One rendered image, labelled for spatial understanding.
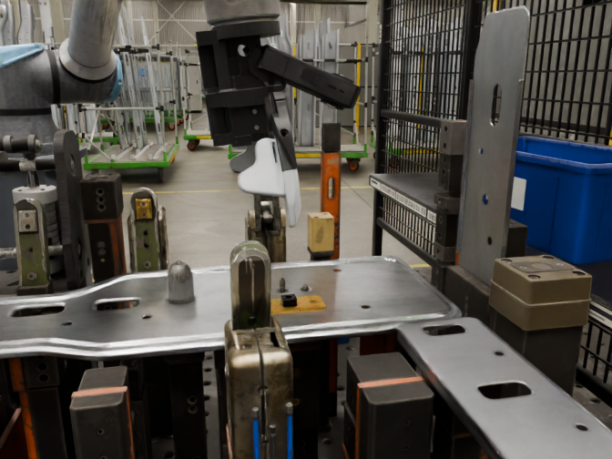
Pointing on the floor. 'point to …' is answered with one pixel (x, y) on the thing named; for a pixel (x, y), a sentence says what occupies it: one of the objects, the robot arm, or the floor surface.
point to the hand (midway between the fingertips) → (287, 210)
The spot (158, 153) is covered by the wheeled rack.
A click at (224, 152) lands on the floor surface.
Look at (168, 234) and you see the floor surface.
